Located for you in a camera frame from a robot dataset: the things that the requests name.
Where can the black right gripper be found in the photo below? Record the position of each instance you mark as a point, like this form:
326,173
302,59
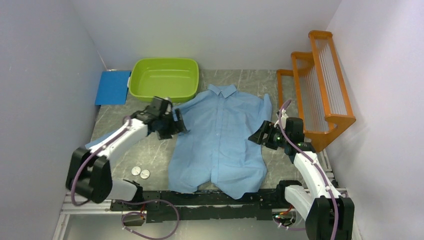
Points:
267,127

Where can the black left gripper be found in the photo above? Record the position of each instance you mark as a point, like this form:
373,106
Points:
177,127

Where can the light blue button shirt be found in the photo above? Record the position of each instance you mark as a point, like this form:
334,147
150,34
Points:
216,147

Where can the silver round brooch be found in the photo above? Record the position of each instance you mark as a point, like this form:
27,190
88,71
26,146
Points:
145,174
136,170

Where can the green plastic basin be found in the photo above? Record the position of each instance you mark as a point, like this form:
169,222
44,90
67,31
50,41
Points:
173,77

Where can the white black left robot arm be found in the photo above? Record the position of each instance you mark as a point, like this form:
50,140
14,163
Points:
89,176

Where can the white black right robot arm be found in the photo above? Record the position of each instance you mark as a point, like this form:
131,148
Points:
327,214

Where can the orange wooden rack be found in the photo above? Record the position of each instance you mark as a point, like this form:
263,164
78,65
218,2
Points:
320,90

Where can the blue flat board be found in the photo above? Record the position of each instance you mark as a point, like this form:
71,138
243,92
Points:
112,88

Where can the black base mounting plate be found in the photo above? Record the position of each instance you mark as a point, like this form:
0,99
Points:
164,205

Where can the aluminium frame rails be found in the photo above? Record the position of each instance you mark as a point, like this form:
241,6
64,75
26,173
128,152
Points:
68,209

